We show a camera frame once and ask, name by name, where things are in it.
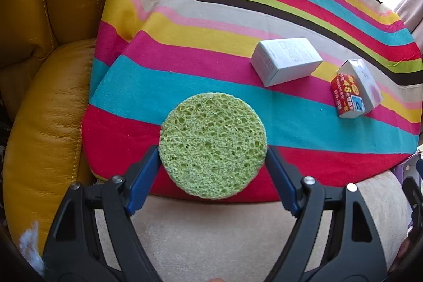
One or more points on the red and yellow box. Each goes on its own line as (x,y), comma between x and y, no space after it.
(345,93)

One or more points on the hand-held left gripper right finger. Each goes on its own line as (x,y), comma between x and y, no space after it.
(281,178)

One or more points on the yellow leather sofa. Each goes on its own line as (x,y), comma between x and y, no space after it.
(49,87)

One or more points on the silver box with pink spot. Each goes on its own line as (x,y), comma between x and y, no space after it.
(363,80)

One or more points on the rainbow striped blanket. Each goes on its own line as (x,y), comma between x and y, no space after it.
(231,21)

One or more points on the round green sponge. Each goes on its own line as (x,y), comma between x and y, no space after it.
(213,145)

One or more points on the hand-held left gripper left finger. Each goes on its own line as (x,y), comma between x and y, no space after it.
(143,176)

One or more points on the beige curtain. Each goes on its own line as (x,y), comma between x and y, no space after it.
(409,7)

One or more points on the white fuzzy tuft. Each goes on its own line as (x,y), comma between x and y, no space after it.
(31,249)

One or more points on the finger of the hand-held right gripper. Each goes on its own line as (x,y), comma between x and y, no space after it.
(413,199)

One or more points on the plain white grey box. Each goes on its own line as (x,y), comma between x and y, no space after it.
(284,60)

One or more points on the person's right hand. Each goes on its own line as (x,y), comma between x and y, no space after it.
(403,247)

